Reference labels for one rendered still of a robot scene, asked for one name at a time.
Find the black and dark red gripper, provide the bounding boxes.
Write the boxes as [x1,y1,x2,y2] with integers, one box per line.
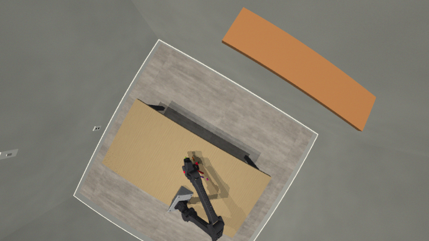
[182,162,199,173]

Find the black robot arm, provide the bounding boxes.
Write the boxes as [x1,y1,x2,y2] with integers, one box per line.
[174,157,225,241]

